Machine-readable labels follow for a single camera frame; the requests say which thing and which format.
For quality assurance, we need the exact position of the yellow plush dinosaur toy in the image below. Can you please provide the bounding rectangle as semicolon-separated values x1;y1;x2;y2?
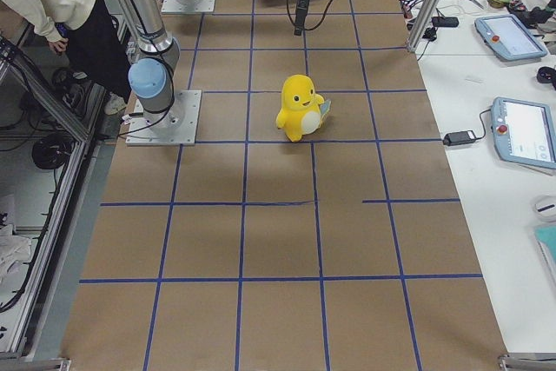
275;75;331;142

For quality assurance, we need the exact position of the black power adapter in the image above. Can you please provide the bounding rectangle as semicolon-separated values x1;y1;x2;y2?
442;130;478;147

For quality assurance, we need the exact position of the blue teach pendant near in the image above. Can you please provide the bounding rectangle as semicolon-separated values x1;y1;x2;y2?
490;96;555;170

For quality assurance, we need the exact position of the blue teach pendant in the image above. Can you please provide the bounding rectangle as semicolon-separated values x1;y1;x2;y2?
490;96;555;170
474;15;548;61

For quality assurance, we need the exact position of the blue teach pendant far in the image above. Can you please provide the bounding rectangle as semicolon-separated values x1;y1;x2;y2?
474;15;548;61

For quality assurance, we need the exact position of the person in cream hoodie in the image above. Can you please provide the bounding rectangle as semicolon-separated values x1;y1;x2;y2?
1;0;131;115

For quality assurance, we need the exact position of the aluminium frame post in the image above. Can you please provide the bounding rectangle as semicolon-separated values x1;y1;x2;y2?
406;0;462;53

